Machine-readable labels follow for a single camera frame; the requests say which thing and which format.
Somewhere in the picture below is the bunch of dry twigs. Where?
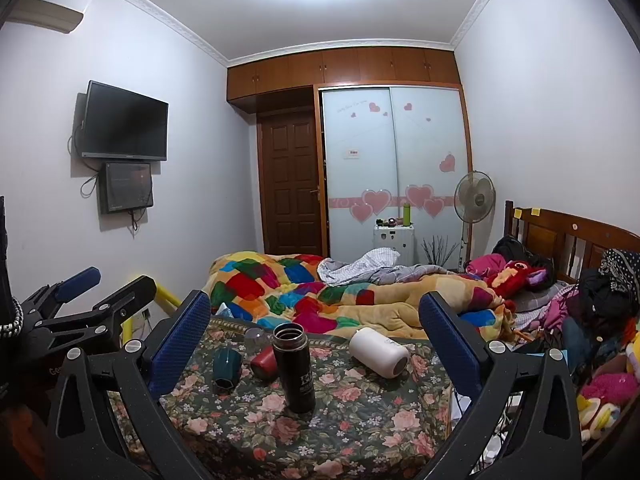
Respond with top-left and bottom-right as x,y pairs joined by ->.
421,237 -> 459,267

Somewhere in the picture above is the black bag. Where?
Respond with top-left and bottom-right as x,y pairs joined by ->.
492,235 -> 534,267

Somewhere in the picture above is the pink cloth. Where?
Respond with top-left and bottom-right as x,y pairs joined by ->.
466,254 -> 507,277

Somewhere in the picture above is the colourful patchwork quilt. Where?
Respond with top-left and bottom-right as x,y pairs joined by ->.
202,251 -> 516,341

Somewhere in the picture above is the dark teal cup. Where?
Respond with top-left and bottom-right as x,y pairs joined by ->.
212,347 -> 244,392

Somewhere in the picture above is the small black wall monitor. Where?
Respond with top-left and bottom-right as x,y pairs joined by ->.
98,161 -> 154,215

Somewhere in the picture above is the pink plush toy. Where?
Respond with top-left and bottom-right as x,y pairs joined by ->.
582,372 -> 632,407

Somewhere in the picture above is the black white braided cable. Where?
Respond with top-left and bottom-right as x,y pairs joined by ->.
0,297 -> 25,339

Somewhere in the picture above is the standing electric fan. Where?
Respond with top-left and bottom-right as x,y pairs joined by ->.
454,170 -> 497,272

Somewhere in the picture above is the grey checked cloth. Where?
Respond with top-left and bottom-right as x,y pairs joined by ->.
317,249 -> 451,287

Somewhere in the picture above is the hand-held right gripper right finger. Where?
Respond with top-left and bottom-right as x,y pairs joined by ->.
419,291 -> 583,480

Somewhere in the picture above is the small white cabinet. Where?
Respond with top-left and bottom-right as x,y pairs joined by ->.
374,223 -> 416,266

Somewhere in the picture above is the black thermos bottle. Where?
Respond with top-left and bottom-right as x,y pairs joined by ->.
271,323 -> 317,415

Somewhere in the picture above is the wooden wardrobe with heart stickers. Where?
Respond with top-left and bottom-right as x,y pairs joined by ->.
226,46 -> 473,262

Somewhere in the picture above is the yellow metal frame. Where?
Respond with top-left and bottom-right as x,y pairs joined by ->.
120,282 -> 184,349

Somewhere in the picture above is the red plush toy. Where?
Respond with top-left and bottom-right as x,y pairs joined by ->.
482,260 -> 549,299

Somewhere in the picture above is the yellow plush toy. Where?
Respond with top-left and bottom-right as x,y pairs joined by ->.
575,395 -> 622,442

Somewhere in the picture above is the wall-mounted black television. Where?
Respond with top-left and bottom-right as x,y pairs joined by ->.
77,80 -> 169,162

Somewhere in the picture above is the floral tablecloth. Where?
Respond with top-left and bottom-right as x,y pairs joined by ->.
107,316 -> 453,480

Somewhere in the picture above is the red cup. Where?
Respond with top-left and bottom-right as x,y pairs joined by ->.
250,346 -> 279,381

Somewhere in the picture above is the pile of dark clothes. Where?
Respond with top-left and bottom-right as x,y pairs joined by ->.
579,267 -> 637,332

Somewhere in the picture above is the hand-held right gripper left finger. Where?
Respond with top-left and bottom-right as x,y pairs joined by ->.
45,290 -> 213,480

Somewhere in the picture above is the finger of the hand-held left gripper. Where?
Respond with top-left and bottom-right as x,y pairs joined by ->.
30,275 -> 158,356
17,266 -> 102,331

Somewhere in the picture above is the white air conditioner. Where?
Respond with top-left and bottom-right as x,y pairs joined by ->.
0,0 -> 85,35

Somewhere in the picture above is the black patterned scarf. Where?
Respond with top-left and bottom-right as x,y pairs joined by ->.
597,249 -> 640,307

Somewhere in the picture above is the clear glass cup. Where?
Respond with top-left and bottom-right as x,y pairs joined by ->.
244,327 -> 274,361

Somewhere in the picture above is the wooden bed headboard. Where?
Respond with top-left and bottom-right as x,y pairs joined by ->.
504,200 -> 640,286

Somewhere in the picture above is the white cup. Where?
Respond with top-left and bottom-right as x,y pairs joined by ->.
348,327 -> 411,378

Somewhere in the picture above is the brown wooden door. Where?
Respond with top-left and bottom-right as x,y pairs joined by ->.
257,110 -> 323,256

